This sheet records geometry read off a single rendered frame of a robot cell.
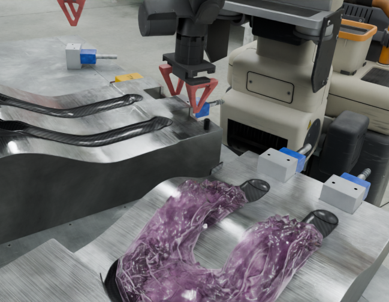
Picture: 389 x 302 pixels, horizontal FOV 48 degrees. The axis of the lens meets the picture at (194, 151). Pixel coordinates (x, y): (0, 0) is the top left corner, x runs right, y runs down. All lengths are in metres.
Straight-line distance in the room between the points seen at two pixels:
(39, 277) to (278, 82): 0.74
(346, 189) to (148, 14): 0.44
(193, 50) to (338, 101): 0.56
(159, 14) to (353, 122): 0.60
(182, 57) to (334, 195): 0.40
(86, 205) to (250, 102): 0.53
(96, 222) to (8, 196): 0.13
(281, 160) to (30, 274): 0.40
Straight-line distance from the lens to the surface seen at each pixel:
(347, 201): 0.65
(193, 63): 0.87
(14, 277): 0.46
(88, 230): 0.66
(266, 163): 0.69
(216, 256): 0.49
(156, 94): 0.89
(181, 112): 0.80
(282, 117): 1.03
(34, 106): 0.78
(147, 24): 0.81
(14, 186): 0.62
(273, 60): 1.06
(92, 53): 1.22
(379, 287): 0.65
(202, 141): 0.72
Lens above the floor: 1.23
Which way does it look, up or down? 31 degrees down
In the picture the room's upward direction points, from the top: 4 degrees clockwise
